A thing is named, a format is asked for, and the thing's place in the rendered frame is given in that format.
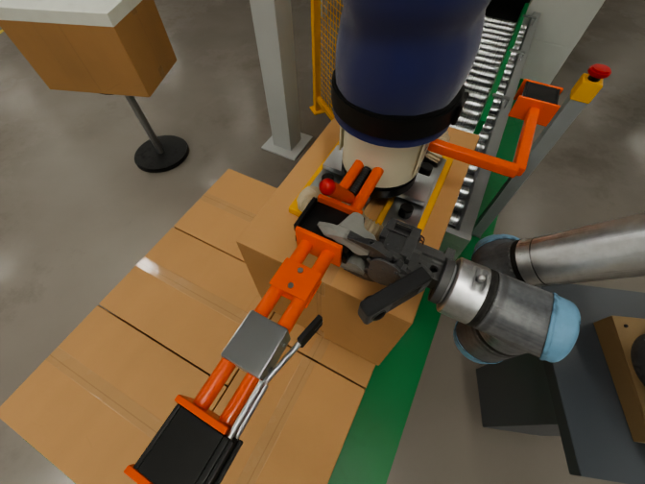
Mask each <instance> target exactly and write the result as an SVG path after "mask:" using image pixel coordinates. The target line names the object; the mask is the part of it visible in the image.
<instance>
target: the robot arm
mask: <svg viewBox="0 0 645 484"><path fill-rule="evenodd" d="M399 224H400V225H399ZM317 226H318V227H319V229H320V230H321V232H322V234H323V235H324V236H325V237H329V238H332V239H333V240H335V241H336V242H337V243H339V244H342V245H345V246H346V247H348V248H349V249H350V250H351V251H352V254H351V256H350V258H349V259H348V261H347V263H346V264H345V263H343V262H341V265H340V267H342V268H344V270H346V271H348V272H350V273H352V274H353V275H355V276H357V277H359V278H362V279H365V280H368V281H372V282H377V283H379V284H383V285H386V286H387V287H385V288H383V289H381V290H380V291H378V292H376V293H375V294H373V295H370V296H367V297H365V298H364V299H363V300H362V301H361V302H360V305H359V309H358V315H359V317H360V318H361V320H362V321H363V323H364V324H365V325H368V324H369V323H371V322H373V321H378V320H380V319H382V318H383V317H384V316H385V314H386V313H388V312H389V311H391V310H392V309H394V308H396V307H397V306H399V305H401V304H402V303H405V302H406V301H408V300H410V299H411V298H413V297H414V296H415V295H417V294H418V293H420V292H422V291H423V290H424V289H425V288H426V287H428V288H430V292H429V295H428V301H430V302H432V303H435V304H436V305H437V310H438V312H440V313H441V314H443V315H445V316H448V317H450V318H452V319H454V320H456V321H457V323H456V325H455V327H454V330H453V337H454V341H455V344H456V346H457V348H458V350H459V351H460V352H461V353H462V354H463V355H464V356H465V357H466V358H468V359H469V360H471V361H473V362H476V363H479V364H497V363H500V362H502V361H503V360H505V359H509V358H512V357H516V356H519V355H521V354H524V353H527V352H528V353H530V354H532V355H534V356H537V357H538V359H540V360H546V361H548V362H559V361H561V360H563V359H564V358H565V357H566V356H567V355H568V354H569V353H570V352H571V350H572V349H573V347H574V345H575V343H576V341H577V338H578V335H579V332H580V324H581V315H580V311H579V309H578V307H577V306H576V304H575V303H573V302H571V301H569V300H567V299H565V298H562V297H560V296H558V294H557V293H550V292H548V291H545V290H543V289H540V288H539V287H542V286H549V285H559V284H568V283H578V282H588V281H597V280H607V279H617V278H635V277H644V276H645V212H643V213H638V214H635V215H631V216H626V217H622V218H617V219H613V220H609V221H605V222H601V223H597V224H592V225H588V226H583V227H579V228H575V229H571V230H564V231H559V232H555V233H551V234H546V235H542V236H538V237H534V238H530V239H527V238H524V239H519V238H517V237H515V236H512V235H508V234H493V235H489V236H486V237H484V238H482V239H481V240H479V241H478V242H477V244H476V245H475V247H474V252H473V254H472V256H471V261H470V260H468V259H465V258H463V257H460V258H458V259H457V260H456V261H454V260H453V258H454V255H455V253H456V250H453V249H451V248H448V247H447V248H446V250H445V252H442V251H439V250H437V249H434V248H432V247H429V246H427V245H424V244H423V243H424V240H425V239H424V237H423V236H422V235H420V234H421V231H422V230H421V229H419V228H416V227H413V226H411V225H408V224H406V223H403V222H401V221H398V220H395V219H394V218H391V219H390V221H388V223H387V225H386V226H384V228H383V230H382V231H381V233H380V236H379V239H380V240H379V241H377V240H376V238H375V236H374V235H373V234H372V233H370V232H369V231H367V230H366V229H365V226H364V216H363V215H362V214H360V213H359V212H352V213H351V214H349V215H348V216H347V218H346V219H345V220H344V221H342V222H341V223H340V224H339V225H334V224H330V223H326V222H319V223H318V225H317ZM404 226H405V227H404ZM407 227H408V228H407ZM421 237H422V238H423V241H422V240H421ZM419 241H421V242H422V243H419ZM631 360H632V363H633V368H634V370H635V372H636V374H637V376H638V378H639V379H640V381H641V382H642V383H643V385H644V386H645V333H644V334H642V335H640V336H639V337H637V338H636V339H635V341H634V342H633V345H632V349H631Z"/></svg>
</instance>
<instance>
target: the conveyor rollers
mask: <svg viewBox="0 0 645 484"><path fill-rule="evenodd" d="M515 25H516V22H513V21H509V20H504V19H499V18H494V17H490V16H485V20H484V28H483V33H482V38H481V42H480V46H479V49H478V52H477V55H476V58H475V61H474V63H473V65H472V67H471V70H470V72H469V74H468V76H467V78H466V80H465V82H464V86H465V92H466V91H467V92H469V95H468V97H467V99H466V103H465V105H464V108H463V110H462V112H461V114H460V117H459V119H458V121H457V123H456V125H455V126H453V125H451V124H450V126H449V127H451V128H455V129H458V130H461V131H465V132H468V133H473V132H474V130H475V127H476V125H477V122H478V120H479V117H480V115H481V112H482V110H483V107H484V104H485V103H486V100H487V98H488V95H489V93H490V89H491V86H492V84H493V81H494V79H495V76H496V73H497V71H498V68H499V66H500V63H501V61H502V59H503V57H504V54H505V52H506V49H507V47H508V44H509V41H510V39H511V36H512V34H513V31H514V27H515ZM526 27H527V24H523V23H522V25H521V28H520V30H519V33H518V36H517V38H516V41H515V44H514V48H513V49H515V50H518V49H519V47H520V43H521V41H522V38H523V36H524V33H525V31H526ZM516 55H517V53H515V52H511V55H510V58H509V61H508V63H507V66H506V69H505V71H504V74H503V77H502V79H501V82H500V85H499V87H498V89H497V92H496V94H500V95H503V93H504V89H505V87H506V85H507V81H508V79H509V78H510V77H509V76H510V74H511V72H512V68H513V66H514V61H515V58H516ZM500 102H501V99H499V98H495V97H494V100H493V103H492V105H491V108H490V112H489V115H488V118H487V120H486V123H485V125H484V126H483V128H482V130H481V131H480V133H479V134H477V135H480V137H479V140H478V143H477V146H476V149H475V151H477V152H480V153H482V152H483V150H484V149H485V146H486V143H485V142H486V141H487V139H488V138H489V135H490V134H489V132H490V129H491V127H492V122H493V120H494V118H495V114H496V112H497V110H498V106H499V104H500ZM480 141H481V142H480ZM483 142H484V143H483ZM477 168H478V167H477V166H474V165H471V164H469V167H468V170H467V172H468V173H469V174H472V175H474V174H475V172H476V171H477ZM473 179H474V177H473V176H470V175H468V174H466V177H465V180H464V183H463V184H464V185H467V186H470V185H471V184H472V183H473ZM468 192H469V189H468V188H466V187H463V186H462V188H461V191H460V194H459V197H461V198H463V199H465V198H466V197H467V196H468V194H469V193H468ZM464 207H465V202H463V201H460V200H457V202H456V205H455V207H454V210H456V211H459V212H461V211H462V210H463V208H464ZM460 217H461V216H459V215H457V214H454V213H452V215H451V218H450V221H449V223H448V224H449V225H452V226H457V224H458V223H459V222H460Z"/></svg>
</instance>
